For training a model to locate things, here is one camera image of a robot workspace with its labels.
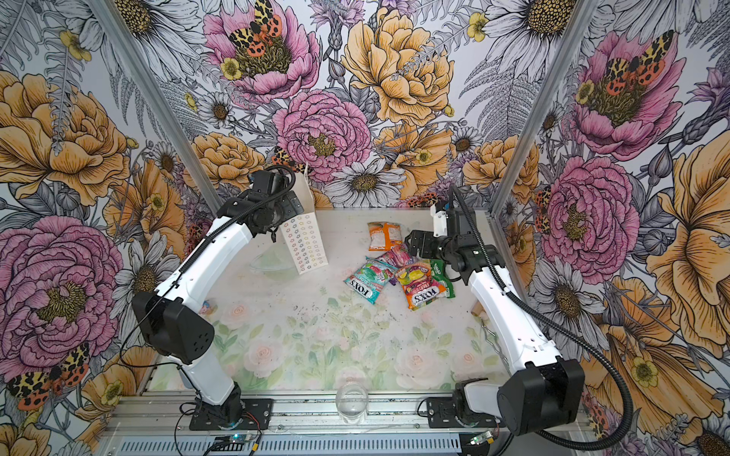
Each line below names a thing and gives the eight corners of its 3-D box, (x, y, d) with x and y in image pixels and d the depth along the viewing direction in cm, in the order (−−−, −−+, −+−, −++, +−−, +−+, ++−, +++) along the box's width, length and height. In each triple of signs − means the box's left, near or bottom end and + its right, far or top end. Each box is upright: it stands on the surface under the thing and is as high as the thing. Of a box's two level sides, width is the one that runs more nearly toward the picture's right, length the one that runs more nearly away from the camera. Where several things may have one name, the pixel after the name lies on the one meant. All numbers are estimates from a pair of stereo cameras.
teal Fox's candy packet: (346, 286, 100) (345, 279, 97) (369, 260, 107) (369, 252, 104) (373, 304, 96) (373, 297, 92) (395, 276, 103) (396, 268, 100)
